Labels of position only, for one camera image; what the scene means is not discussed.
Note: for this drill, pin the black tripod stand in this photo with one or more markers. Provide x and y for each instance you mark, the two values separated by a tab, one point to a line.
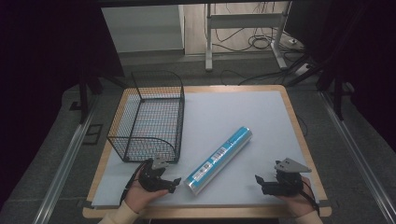
83	93
337	93

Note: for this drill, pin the light grey table mat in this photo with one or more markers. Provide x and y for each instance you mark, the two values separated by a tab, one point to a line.
236	112

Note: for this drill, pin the white board panel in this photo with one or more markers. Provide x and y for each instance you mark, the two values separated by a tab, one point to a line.
141	28

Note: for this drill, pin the white metal stand frame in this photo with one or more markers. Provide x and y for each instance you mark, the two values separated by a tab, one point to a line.
243	21

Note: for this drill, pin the blue plastic wrap roll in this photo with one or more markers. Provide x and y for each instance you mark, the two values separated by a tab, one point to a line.
218	159

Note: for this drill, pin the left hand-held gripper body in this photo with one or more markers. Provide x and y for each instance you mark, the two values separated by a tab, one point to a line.
152	180

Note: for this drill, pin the person's left hand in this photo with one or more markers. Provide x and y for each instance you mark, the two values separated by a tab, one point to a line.
140	197

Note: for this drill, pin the dark curtain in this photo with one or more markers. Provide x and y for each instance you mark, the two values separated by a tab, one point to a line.
46	62
367	62

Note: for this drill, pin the aluminium floor rail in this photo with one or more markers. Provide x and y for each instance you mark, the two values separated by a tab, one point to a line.
67	155
358	155

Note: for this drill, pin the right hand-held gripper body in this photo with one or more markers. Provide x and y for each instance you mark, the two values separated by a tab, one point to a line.
285	182

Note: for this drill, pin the person's right hand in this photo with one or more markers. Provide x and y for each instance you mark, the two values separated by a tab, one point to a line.
297	203

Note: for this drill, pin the white power strip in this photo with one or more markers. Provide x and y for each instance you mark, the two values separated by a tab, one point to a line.
302	69

